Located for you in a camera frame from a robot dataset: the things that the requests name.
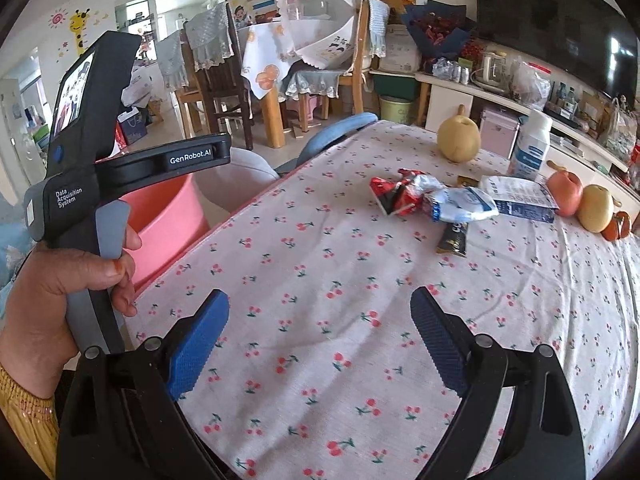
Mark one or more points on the light wooden chair blue cover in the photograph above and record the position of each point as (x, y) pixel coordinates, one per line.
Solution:
(362, 60)

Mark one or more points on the wooden dining table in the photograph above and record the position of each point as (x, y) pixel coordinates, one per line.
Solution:
(272, 120)

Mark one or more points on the dark blue paper bag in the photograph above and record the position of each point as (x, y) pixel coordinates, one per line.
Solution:
(132, 127)

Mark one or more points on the white blue snack bag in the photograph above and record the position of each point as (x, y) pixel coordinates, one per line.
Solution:
(465, 205)

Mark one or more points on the giraffe wall sticker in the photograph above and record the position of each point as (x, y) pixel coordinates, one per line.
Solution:
(82, 27)

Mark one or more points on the white mesh food cover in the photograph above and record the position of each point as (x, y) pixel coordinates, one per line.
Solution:
(315, 15)

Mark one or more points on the white blue medicine box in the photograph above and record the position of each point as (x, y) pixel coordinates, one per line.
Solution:
(520, 197)

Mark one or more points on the glass electric kettle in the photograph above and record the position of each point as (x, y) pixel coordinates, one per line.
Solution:
(492, 70)

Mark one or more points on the pink storage case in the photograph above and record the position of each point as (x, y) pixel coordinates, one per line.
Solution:
(500, 130)

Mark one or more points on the green storage box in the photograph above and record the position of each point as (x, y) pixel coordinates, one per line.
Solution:
(395, 85)

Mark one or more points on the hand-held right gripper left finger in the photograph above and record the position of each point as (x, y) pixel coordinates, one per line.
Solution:
(200, 345)

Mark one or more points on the clear plastic bag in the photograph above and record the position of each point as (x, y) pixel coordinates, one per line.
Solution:
(530, 85)

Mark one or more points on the white television cabinet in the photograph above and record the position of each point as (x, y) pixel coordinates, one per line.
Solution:
(445, 102)

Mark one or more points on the pink plastic bucket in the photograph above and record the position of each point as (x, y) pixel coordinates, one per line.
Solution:
(165, 225)

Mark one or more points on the person's left hand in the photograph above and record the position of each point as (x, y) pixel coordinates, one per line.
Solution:
(40, 300)

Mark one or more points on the orange print tablecloth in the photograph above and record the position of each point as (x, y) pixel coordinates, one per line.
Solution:
(262, 55)

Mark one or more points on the white bottle blue label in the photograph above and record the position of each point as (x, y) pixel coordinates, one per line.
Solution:
(530, 150)

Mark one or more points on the dark blue flower bouquet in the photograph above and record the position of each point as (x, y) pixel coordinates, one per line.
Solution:
(435, 30)

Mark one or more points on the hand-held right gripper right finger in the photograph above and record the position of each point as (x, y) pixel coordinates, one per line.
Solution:
(440, 340)

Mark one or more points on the yellow sachet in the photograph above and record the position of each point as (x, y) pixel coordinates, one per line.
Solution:
(467, 179)

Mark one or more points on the cherry print tablecloth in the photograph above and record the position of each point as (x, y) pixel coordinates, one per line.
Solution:
(350, 285)

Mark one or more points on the black flat television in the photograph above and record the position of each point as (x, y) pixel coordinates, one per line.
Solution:
(550, 20)

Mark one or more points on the light wooden chair grey cover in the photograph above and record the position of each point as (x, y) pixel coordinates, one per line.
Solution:
(175, 75)

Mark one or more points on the yellow pear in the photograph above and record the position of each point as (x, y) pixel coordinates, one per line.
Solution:
(595, 210)
(458, 137)

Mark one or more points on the black gold sachet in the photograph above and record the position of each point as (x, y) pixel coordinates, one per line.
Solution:
(454, 237)

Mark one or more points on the orange persimmon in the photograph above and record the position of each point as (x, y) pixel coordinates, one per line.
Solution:
(611, 230)
(625, 222)

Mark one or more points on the red black snack wrapper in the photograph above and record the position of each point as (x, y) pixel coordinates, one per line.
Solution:
(400, 195)

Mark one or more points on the green waste bin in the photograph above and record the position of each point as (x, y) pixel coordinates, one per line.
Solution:
(396, 110)

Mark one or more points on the person's left forearm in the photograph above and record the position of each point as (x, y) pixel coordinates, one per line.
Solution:
(20, 410)

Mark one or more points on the grey padded stool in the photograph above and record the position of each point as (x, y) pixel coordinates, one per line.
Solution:
(235, 175)

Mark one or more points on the dark wooden chair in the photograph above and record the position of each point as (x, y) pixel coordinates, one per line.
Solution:
(220, 80)

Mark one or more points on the red apple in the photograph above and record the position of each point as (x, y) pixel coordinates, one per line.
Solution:
(565, 195)

